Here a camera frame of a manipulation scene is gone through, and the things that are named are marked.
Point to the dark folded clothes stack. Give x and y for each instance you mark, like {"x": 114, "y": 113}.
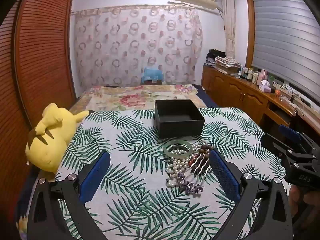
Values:
{"x": 212, "y": 56}

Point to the yellow plush toy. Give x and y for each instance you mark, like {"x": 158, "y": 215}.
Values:
{"x": 55, "y": 135}

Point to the patterned folded cloth stack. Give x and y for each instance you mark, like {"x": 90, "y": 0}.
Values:
{"x": 227, "y": 63}

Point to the group of cosmetic bottles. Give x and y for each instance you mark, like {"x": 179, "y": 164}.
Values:
{"x": 252, "y": 75}

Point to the green jade bangle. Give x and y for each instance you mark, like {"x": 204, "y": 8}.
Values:
{"x": 178, "y": 156}

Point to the black jewelry box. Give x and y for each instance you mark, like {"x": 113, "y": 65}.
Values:
{"x": 180, "y": 130}

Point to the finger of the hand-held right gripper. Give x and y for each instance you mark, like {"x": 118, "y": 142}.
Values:
{"x": 290, "y": 131}
{"x": 272, "y": 141}

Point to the cream tied curtain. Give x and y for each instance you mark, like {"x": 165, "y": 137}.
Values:
{"x": 228, "y": 25}

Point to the person's right hand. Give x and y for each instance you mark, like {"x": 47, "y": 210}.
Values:
{"x": 297, "y": 198}

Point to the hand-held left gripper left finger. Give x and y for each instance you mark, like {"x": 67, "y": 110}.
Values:
{"x": 96, "y": 177}

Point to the wooden cabinet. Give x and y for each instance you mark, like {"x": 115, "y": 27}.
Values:
{"x": 237, "y": 92}

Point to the floral blanket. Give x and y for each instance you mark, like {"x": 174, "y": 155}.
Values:
{"x": 120, "y": 97}

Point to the grey window blind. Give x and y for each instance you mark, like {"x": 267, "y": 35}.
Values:
{"x": 285, "y": 35}

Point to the white power strip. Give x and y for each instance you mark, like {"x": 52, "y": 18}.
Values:
{"x": 281, "y": 87}

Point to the green leaf print cloth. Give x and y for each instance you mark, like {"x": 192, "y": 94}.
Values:
{"x": 140, "y": 205}

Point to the wooden window frame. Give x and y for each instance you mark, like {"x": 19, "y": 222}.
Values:
{"x": 249, "y": 30}

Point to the dark blue bed sheet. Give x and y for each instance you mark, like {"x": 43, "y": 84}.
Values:
{"x": 206, "y": 97}

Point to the silver hair comb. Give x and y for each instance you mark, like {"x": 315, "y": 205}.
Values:
{"x": 200, "y": 167}

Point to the small orange figurine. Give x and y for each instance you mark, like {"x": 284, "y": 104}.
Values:
{"x": 277, "y": 93}

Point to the purple crystal hairpin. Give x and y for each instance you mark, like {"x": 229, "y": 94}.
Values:
{"x": 187, "y": 186}

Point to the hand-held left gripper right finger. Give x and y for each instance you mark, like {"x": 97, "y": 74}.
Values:
{"x": 223, "y": 177}

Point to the pink tissue box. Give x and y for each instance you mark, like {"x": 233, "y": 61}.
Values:
{"x": 264, "y": 87}

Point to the brown louvred wardrobe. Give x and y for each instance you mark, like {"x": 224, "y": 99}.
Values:
{"x": 42, "y": 55}

